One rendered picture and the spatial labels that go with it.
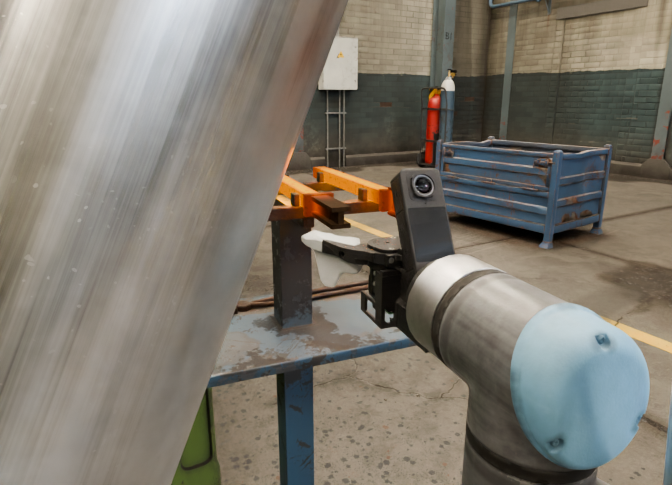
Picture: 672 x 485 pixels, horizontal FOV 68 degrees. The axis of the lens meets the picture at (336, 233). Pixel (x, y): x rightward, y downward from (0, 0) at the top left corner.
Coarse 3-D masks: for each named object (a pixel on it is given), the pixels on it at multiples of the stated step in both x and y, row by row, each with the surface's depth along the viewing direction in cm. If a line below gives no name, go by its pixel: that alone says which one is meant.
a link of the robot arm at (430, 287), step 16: (448, 256) 43; (464, 256) 43; (432, 272) 42; (448, 272) 40; (464, 272) 39; (416, 288) 42; (432, 288) 40; (448, 288) 39; (416, 304) 41; (432, 304) 39; (416, 320) 41; (432, 320) 39; (416, 336) 43; (432, 352) 41
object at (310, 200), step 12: (288, 180) 92; (288, 192) 87; (300, 192) 80; (312, 192) 80; (324, 192) 77; (300, 204) 81; (312, 204) 76; (324, 204) 70; (336, 204) 69; (312, 216) 76; (324, 216) 73; (336, 216) 68; (336, 228) 68
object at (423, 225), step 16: (400, 176) 48; (416, 176) 49; (432, 176) 49; (400, 192) 48; (416, 192) 48; (432, 192) 48; (400, 208) 48; (416, 208) 48; (432, 208) 48; (400, 224) 49; (416, 224) 47; (432, 224) 48; (448, 224) 48; (400, 240) 49; (416, 240) 47; (432, 240) 47; (448, 240) 48; (416, 256) 47; (432, 256) 47; (416, 272) 46
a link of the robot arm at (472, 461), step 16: (464, 448) 38; (480, 448) 34; (464, 464) 37; (480, 464) 35; (496, 464) 33; (512, 464) 33; (464, 480) 37; (480, 480) 35; (496, 480) 34; (512, 480) 33; (528, 480) 32; (544, 480) 32; (560, 480) 32; (576, 480) 32; (592, 480) 33
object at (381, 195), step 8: (320, 168) 108; (328, 168) 108; (328, 176) 102; (336, 176) 98; (344, 176) 97; (352, 176) 97; (336, 184) 98; (344, 184) 95; (352, 184) 91; (360, 184) 88; (368, 184) 88; (376, 184) 88; (352, 192) 92; (368, 192) 85; (376, 192) 83; (384, 192) 79; (376, 200) 83; (384, 200) 79; (392, 200) 79; (384, 208) 79; (392, 208) 80
